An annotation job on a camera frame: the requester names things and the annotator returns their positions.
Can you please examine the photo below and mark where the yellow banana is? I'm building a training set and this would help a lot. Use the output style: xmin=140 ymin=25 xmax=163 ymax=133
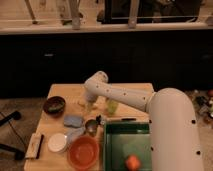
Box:
xmin=77 ymin=100 xmax=98 ymax=110

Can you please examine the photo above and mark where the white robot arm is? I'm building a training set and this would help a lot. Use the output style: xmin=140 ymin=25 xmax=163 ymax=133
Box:
xmin=84 ymin=71 xmax=204 ymax=171

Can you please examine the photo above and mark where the blue sponge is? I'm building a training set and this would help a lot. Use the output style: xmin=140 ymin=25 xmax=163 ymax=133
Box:
xmin=64 ymin=116 xmax=83 ymax=128

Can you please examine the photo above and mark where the dark brown bowl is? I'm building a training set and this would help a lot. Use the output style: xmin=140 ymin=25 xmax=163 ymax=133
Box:
xmin=43 ymin=96 xmax=66 ymax=117

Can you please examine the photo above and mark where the light blue cloth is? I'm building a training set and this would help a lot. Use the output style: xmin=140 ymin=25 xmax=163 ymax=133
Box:
xmin=66 ymin=127 xmax=85 ymax=143

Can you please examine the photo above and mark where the green plastic bin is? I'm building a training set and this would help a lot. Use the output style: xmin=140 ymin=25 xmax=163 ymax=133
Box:
xmin=102 ymin=122 xmax=152 ymax=171

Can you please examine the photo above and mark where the orange plastic bowl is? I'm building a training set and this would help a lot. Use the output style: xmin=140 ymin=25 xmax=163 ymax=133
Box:
xmin=67 ymin=135 xmax=99 ymax=171

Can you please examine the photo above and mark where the orange red cube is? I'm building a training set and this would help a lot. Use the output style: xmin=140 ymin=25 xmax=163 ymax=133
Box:
xmin=125 ymin=155 xmax=141 ymax=171

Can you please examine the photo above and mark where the black stand leg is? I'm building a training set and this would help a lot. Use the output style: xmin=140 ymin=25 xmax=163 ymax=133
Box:
xmin=0 ymin=111 xmax=26 ymax=161

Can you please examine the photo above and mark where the wooden brush black edge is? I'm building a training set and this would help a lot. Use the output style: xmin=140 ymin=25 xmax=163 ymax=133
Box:
xmin=25 ymin=133 xmax=44 ymax=159

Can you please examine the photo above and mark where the metal ladle black handle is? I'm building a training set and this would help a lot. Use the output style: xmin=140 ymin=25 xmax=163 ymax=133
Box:
xmin=84 ymin=115 xmax=138 ymax=137

